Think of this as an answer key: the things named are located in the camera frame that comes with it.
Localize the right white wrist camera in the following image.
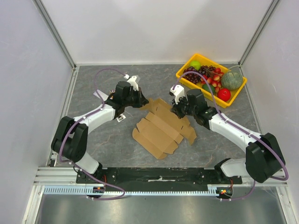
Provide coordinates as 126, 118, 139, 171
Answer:
169, 84, 185, 104

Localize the aluminium frame rail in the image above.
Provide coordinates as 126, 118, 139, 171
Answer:
33, 167, 288, 187

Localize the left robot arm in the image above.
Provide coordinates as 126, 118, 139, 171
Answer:
51, 76, 149, 183

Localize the small white plastic block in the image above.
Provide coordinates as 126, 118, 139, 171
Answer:
116, 114, 126, 122

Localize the green netted melon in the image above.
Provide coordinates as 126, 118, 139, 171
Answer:
221, 69, 243, 91

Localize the red apple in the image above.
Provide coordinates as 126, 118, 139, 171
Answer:
217, 88, 231, 102

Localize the dark green lime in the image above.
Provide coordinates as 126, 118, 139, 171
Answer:
202, 84, 215, 94

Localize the purple grape bunch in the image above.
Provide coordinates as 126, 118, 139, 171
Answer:
183, 65, 217, 84

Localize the grey slotted cable duct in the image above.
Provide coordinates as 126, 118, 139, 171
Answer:
43, 185, 219, 196

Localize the brown cardboard box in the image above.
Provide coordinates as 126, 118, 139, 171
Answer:
132, 98, 197, 160

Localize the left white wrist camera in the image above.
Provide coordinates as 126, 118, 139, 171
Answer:
124, 74, 141, 91

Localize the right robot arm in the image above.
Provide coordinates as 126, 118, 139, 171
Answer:
170, 85, 285, 184

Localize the red strawberry cluster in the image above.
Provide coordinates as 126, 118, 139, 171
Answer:
199, 65, 224, 93

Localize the light green apple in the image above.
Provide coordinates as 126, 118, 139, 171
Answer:
190, 60, 201, 70

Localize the purple cable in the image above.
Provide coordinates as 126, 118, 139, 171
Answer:
172, 71, 289, 202
58, 68, 126, 201

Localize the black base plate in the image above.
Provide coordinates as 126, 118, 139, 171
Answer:
76, 167, 243, 186

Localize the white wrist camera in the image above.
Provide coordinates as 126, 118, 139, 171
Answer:
169, 84, 185, 104
124, 74, 141, 91

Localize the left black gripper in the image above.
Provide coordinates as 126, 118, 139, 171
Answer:
123, 87, 149, 108

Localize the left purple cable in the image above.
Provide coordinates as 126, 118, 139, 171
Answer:
58, 68, 126, 201

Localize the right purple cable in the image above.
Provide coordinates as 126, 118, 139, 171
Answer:
172, 71, 289, 202

